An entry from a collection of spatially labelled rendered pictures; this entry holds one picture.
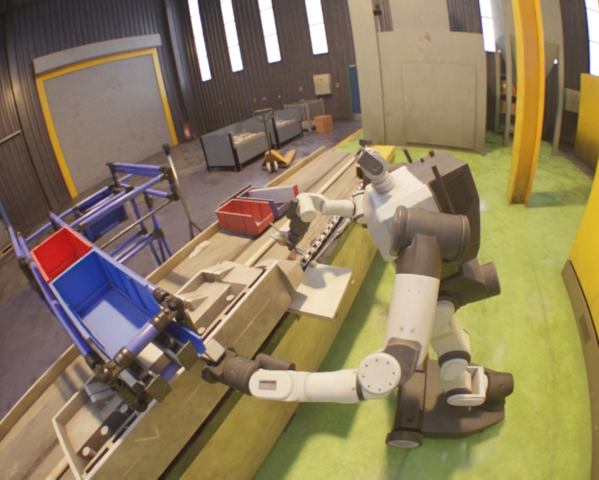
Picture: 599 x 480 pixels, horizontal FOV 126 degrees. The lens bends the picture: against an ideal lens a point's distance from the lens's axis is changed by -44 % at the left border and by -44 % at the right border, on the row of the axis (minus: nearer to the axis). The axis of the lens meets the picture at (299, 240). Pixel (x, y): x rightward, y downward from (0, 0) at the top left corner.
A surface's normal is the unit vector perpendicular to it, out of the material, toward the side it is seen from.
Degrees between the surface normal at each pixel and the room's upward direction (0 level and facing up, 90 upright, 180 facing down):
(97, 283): 94
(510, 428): 0
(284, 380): 28
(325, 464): 0
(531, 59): 90
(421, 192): 42
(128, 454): 80
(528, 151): 90
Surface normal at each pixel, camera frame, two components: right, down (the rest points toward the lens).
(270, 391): -0.46, -0.51
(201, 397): 0.84, 0.01
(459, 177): -0.11, 0.46
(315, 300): -0.14, -0.83
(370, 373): -0.46, -0.26
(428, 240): -0.22, -0.26
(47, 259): 0.88, 0.21
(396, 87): -0.46, 0.53
